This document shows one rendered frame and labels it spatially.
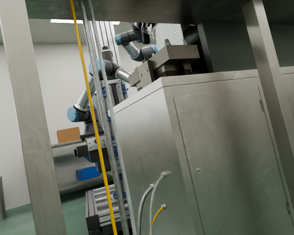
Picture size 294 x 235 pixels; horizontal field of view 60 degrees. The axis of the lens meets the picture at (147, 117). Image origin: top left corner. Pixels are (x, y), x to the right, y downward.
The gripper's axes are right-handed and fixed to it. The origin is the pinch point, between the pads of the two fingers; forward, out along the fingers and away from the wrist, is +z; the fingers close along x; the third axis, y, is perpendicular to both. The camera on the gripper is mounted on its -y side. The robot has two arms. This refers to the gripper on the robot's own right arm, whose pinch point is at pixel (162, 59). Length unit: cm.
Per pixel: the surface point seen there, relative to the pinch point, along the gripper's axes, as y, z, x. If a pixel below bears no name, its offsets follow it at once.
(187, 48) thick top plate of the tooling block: -7.8, 33.5, -9.7
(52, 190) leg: -48, 52, -72
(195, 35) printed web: 6.2, 17.3, 11.8
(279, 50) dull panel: -10, 34, 50
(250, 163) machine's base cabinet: -61, 34, 9
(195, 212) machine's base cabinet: -71, 34, -24
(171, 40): 5.7, 12.5, -0.3
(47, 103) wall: 59, -357, -16
